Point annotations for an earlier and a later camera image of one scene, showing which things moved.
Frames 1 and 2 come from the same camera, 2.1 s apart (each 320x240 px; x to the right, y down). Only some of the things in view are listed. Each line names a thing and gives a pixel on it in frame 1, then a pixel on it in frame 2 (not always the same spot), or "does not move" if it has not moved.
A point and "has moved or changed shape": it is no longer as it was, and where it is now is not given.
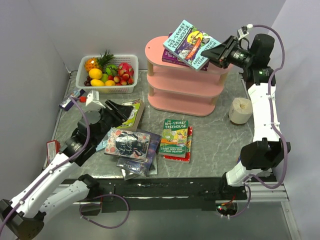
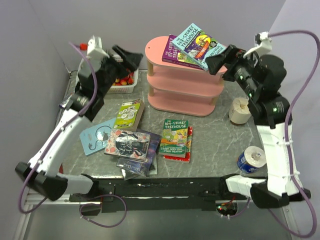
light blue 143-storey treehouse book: (186, 44) has moved or changed shape
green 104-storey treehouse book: (174, 138) does not move
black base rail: (161, 193) does not move
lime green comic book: (131, 124) does not move
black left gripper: (120, 113) → (131, 60)
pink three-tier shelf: (179, 89) does not move
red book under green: (188, 149) does not move
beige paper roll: (240, 111) does not move
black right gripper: (219, 54) → (233, 55)
